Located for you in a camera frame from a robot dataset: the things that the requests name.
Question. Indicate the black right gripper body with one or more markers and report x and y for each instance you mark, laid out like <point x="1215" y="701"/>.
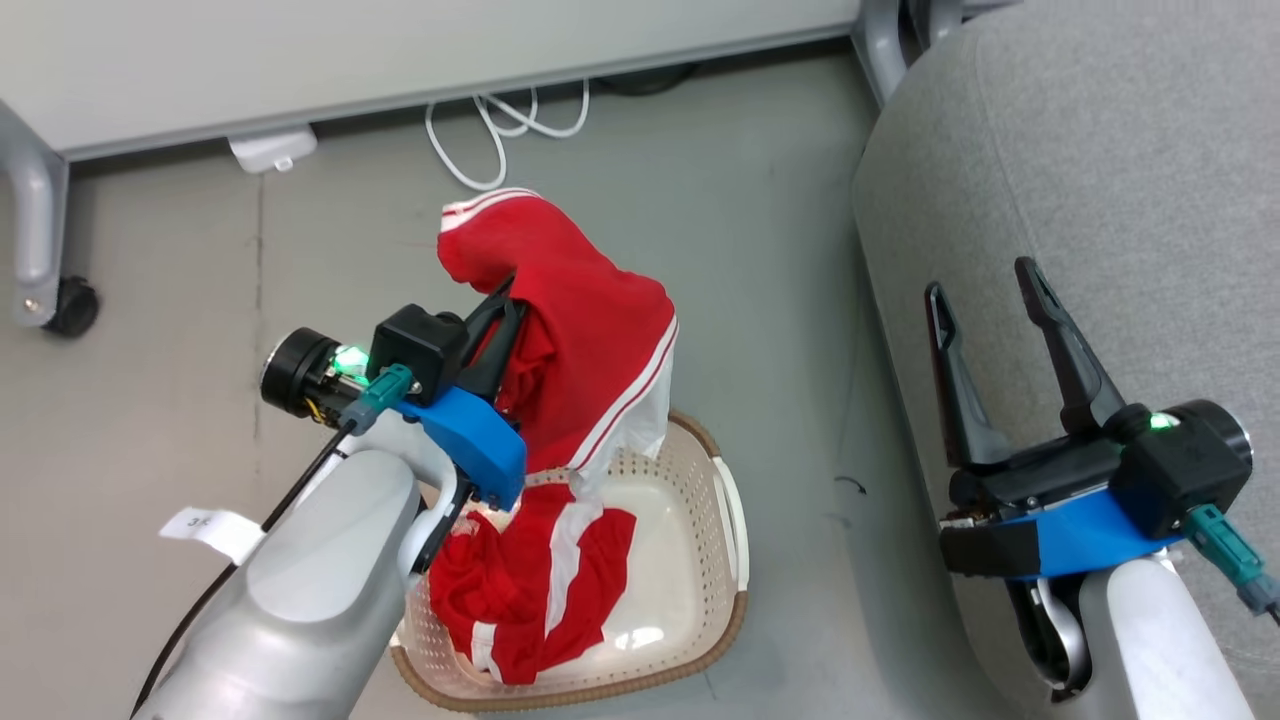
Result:
<point x="1180" y="465"/>

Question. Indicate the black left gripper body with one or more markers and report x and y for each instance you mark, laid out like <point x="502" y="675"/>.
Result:
<point x="420" y="345"/>

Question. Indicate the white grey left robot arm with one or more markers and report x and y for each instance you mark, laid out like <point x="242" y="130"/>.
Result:
<point x="300" y="600"/>

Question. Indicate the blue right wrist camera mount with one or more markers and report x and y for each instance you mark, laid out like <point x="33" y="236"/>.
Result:
<point x="1090" y="540"/>

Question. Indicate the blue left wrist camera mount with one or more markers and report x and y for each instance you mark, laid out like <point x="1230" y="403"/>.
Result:
<point x="470" y="440"/>

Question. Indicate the grey partition frame leg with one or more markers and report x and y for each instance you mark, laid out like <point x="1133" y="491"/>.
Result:
<point x="35" y="220"/>
<point x="880" y="50"/>

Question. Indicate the white paper tag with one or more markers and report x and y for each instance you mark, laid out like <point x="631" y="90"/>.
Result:
<point x="210" y="528"/>

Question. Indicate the white power adapter box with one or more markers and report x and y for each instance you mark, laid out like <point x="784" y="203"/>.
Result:
<point x="272" y="148"/>

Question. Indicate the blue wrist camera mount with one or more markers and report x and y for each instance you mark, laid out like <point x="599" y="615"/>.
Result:
<point x="470" y="440"/>
<point x="1090" y="540"/>

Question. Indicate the red white striped sports clothing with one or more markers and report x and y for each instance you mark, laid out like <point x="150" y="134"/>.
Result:
<point x="590" y="330"/>

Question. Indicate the cream perforated laundry basket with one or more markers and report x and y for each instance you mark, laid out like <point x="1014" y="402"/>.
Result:
<point x="680" y="560"/>

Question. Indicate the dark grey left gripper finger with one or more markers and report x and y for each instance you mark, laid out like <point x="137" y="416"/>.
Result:
<point x="488" y="312"/>
<point x="508" y="350"/>

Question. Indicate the black caster wheel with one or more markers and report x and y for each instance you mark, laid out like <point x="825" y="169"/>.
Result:
<point x="75" y="307"/>

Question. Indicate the white partition panel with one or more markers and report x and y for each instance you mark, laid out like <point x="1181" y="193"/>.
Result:
<point x="400" y="50"/>

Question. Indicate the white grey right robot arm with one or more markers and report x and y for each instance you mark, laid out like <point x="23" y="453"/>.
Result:
<point x="1150" y="650"/>

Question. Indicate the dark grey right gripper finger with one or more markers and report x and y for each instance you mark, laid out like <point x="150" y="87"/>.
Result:
<point x="1075" y="370"/>
<point x="960" y="400"/>

